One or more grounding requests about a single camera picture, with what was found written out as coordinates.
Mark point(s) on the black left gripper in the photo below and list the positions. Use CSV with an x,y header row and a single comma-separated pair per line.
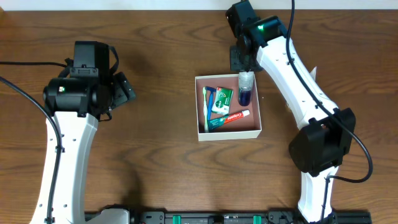
x,y
125,90

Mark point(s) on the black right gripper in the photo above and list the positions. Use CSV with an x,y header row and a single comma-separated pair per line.
x,y
237,58

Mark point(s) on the clear blue soap pump bottle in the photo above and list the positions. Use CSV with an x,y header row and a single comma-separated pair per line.
x,y
245,84

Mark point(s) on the blue disposable razor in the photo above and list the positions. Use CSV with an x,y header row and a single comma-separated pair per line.
x,y
210,101

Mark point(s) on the green white soap packet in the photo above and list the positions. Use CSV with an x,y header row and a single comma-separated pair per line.
x,y
222,101

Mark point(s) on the green white toothbrush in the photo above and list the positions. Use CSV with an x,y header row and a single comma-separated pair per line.
x,y
205,109

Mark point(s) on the red green toothpaste tube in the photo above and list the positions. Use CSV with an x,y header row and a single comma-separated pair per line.
x,y
218,122

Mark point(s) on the white floral lotion tube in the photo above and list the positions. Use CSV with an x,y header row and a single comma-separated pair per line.
x,y
313,73

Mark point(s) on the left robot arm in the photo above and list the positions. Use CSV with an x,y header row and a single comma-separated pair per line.
x,y
74,102

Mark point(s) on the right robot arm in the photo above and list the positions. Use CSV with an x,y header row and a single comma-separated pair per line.
x,y
324,131

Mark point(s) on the white square cardboard box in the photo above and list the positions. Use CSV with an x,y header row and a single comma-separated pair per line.
x,y
244,128

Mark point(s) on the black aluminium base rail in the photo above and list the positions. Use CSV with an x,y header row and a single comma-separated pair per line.
x,y
276,216

